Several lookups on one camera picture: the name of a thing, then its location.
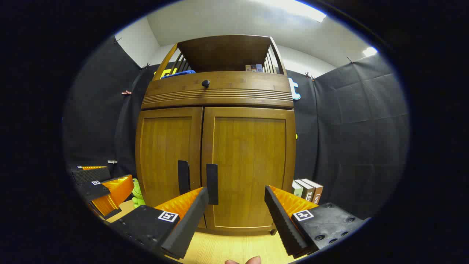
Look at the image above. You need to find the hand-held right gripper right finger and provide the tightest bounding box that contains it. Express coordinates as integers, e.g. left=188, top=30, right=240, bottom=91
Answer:
left=264, top=185, right=369, bottom=259

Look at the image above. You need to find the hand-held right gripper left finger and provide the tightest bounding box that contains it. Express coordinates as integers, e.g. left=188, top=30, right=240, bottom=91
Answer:
left=108, top=186, right=210, bottom=260

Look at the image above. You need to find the wooden shoe cabinet door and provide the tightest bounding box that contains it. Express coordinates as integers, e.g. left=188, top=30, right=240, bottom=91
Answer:
left=135, top=107, right=204, bottom=230
left=201, top=106, right=296, bottom=233

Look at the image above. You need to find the wooden double-door shoe cabinet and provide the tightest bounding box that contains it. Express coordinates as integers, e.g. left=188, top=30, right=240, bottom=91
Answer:
left=135, top=34, right=297, bottom=236

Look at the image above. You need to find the wooden cabinet drawer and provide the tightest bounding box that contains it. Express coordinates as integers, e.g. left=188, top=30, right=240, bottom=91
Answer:
left=141, top=71, right=294, bottom=109

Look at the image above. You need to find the green frog plush toy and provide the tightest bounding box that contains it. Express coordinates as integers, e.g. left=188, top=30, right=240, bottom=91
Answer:
left=131, top=178, right=146, bottom=209

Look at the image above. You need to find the dark olive book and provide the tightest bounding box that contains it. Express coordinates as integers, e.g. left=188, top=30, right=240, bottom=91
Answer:
left=295, top=179, right=315, bottom=201

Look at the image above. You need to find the brown book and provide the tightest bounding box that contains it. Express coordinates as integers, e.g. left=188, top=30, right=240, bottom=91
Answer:
left=301, top=178, right=324, bottom=205

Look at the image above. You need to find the blue cloth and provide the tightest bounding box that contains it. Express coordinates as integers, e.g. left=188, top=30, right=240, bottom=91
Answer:
left=160, top=70, right=196, bottom=80

